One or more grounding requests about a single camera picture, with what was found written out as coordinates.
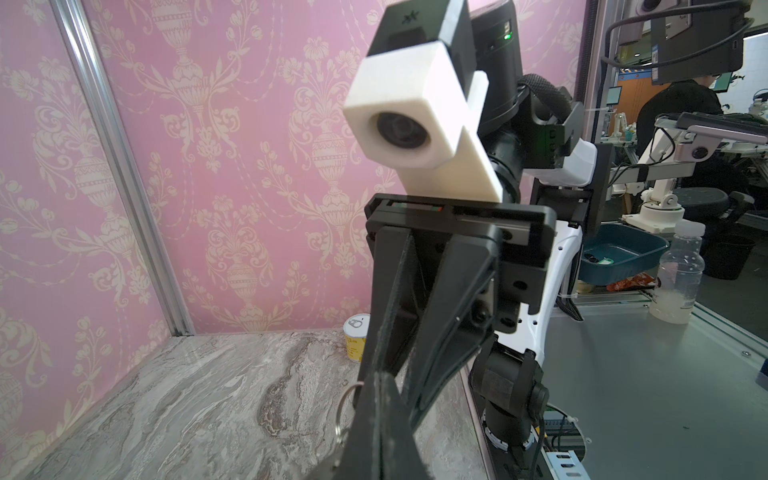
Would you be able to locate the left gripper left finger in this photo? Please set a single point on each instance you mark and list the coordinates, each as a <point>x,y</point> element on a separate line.
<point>361,456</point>

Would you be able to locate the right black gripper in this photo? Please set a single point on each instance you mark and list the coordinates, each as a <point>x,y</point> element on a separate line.
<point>449,333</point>

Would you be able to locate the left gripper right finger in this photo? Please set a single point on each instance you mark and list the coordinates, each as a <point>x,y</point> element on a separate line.
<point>399,458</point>

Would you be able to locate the silver metal key holder plate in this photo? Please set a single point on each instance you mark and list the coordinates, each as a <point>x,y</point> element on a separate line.
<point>344,417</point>

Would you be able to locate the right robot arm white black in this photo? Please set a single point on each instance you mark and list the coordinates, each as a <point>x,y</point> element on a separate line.
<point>527,126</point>

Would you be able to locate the yellow cup white lid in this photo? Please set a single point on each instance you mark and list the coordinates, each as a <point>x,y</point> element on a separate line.
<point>355,330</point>

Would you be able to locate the teal plastic bin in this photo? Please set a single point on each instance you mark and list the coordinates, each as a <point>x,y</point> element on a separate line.
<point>618,252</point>

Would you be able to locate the clear plastic bottle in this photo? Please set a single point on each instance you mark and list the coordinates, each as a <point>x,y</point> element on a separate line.
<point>679,275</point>

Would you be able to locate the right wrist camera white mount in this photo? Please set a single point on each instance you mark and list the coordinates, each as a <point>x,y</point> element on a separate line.
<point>416,101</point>

